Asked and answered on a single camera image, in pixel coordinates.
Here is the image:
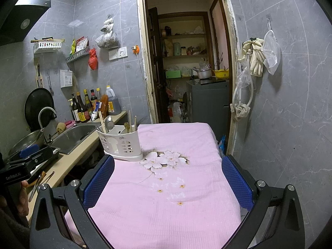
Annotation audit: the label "soy sauce bottle yellow label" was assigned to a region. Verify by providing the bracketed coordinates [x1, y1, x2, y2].
[76, 91, 89, 123]

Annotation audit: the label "large oil jug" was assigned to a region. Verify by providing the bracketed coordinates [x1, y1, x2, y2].
[105, 85, 122, 116]

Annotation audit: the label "steel basin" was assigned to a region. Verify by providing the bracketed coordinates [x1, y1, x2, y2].
[7, 129, 45, 156]

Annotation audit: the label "white plastic utensil holder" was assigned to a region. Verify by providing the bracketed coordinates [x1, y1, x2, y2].
[96, 124, 145, 163]

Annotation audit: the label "crumpled clear plastic bag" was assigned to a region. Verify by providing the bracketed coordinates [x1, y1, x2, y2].
[237, 66, 252, 94]

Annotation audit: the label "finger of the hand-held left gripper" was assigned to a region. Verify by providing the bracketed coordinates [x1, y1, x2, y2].
[19, 144, 41, 160]
[27, 147, 61, 173]

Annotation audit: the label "pink floral tablecloth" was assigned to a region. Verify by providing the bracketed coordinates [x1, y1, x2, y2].
[63, 122, 256, 249]

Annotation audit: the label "black wok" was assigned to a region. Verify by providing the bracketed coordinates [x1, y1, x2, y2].
[24, 87, 55, 132]

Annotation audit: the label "brown sauce bottle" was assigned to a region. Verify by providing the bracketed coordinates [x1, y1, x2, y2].
[83, 89, 93, 115]

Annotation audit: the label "white plastic basket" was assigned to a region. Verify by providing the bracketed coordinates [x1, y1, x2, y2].
[33, 41, 63, 54]

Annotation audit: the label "blue and white packet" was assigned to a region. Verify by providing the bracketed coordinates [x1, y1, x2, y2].
[90, 101, 102, 122]

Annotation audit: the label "white hanging slotted box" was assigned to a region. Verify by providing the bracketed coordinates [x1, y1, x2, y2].
[60, 69, 74, 88]

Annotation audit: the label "beige kitchen counter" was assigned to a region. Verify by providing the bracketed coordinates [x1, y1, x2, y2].
[25, 111, 128, 221]

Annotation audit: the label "wooden spatula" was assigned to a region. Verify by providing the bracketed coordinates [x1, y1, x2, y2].
[33, 57, 43, 88]

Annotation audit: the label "large steel spoon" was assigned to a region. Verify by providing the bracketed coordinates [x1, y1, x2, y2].
[104, 116, 115, 133]

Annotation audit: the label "white power cable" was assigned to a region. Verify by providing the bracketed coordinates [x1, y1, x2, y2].
[136, 54, 146, 81]

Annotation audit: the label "yellow bowl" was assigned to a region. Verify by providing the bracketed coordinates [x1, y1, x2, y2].
[213, 68, 229, 80]

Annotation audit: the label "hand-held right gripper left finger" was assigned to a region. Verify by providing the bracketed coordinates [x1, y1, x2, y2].
[29, 154, 116, 249]

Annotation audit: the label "metal kitchen tongs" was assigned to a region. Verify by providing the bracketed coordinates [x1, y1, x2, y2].
[27, 171, 56, 203]

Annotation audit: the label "orange spice packet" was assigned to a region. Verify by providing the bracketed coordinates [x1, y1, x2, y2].
[100, 94, 109, 119]

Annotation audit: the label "steel faucet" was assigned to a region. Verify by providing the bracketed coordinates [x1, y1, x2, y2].
[38, 106, 57, 141]

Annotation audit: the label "cream rubber gloves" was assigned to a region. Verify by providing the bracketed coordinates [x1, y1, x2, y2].
[238, 38, 265, 77]

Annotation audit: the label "dark wooden door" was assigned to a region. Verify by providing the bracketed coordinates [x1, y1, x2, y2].
[148, 7, 167, 124]

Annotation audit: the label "dark grey cabinet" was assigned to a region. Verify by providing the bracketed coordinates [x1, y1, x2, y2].
[186, 79, 230, 125]

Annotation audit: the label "person's left hand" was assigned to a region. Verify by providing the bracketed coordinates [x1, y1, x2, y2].
[16, 181, 30, 221]

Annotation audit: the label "dark pump bottle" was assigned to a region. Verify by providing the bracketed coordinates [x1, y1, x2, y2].
[70, 93, 81, 122]

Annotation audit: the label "wooden shelf unit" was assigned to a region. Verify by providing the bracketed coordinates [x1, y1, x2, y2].
[158, 11, 211, 79]

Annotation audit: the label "clear bag of dried goods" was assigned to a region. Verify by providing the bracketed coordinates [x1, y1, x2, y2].
[95, 17, 121, 50]

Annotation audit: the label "bunch of seasoning packets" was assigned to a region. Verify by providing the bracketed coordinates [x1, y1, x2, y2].
[70, 37, 89, 55]

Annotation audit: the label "red plastic bag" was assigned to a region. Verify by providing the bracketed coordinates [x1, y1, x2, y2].
[88, 47, 99, 71]

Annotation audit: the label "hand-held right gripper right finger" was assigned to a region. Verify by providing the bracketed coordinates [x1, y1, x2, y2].
[221, 155, 306, 249]

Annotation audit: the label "grey slotted shelf rack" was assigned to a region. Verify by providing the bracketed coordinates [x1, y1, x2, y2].
[65, 48, 91, 63]

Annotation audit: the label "black range hood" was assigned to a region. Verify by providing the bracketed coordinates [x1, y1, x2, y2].
[0, 0, 52, 46]

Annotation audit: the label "steel sink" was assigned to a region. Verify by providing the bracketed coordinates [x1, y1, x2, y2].
[44, 123, 103, 155]

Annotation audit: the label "bare plant branches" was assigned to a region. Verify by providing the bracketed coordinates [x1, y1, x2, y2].
[199, 52, 229, 71]

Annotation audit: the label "white hose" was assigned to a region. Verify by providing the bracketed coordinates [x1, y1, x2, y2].
[231, 49, 254, 121]

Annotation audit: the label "person's left forearm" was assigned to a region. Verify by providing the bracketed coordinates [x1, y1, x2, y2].
[0, 194, 31, 249]

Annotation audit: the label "steel cooking pot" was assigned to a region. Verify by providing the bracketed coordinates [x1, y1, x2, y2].
[193, 67, 212, 80]

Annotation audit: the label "cream door frame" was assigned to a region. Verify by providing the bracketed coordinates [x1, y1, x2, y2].
[136, 0, 240, 156]

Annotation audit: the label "white plastic jug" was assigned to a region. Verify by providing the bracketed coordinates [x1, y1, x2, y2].
[168, 102, 183, 123]

